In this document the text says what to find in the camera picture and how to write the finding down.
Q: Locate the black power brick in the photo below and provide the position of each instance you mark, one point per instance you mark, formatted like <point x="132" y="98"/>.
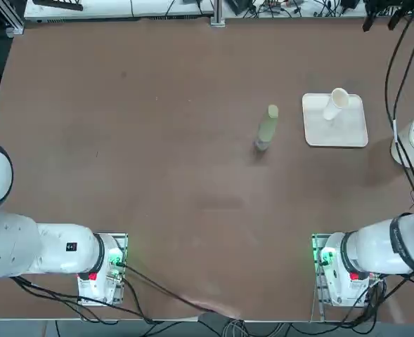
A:
<point x="240" y="5"/>

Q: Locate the white side table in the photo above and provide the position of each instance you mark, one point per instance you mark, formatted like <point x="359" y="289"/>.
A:
<point x="104" y="10"/>
<point x="284" y="12"/>

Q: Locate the aluminium profile rail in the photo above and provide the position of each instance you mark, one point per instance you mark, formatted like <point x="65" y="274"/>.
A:
<point x="217" y="12"/>
<point x="17" y="22"/>

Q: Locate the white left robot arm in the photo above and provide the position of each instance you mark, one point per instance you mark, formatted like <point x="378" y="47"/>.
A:
<point x="24" y="245"/>

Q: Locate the tall green drink bottle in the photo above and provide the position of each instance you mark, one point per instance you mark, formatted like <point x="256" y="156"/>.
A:
<point x="267" y="128"/>

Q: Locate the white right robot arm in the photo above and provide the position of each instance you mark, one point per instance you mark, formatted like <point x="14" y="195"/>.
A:
<point x="372" y="245"/>

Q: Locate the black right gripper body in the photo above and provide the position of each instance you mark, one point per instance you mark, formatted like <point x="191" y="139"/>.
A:
<point x="386" y="4"/>

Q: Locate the black ridged device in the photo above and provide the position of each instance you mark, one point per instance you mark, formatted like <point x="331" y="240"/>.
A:
<point x="57" y="4"/>

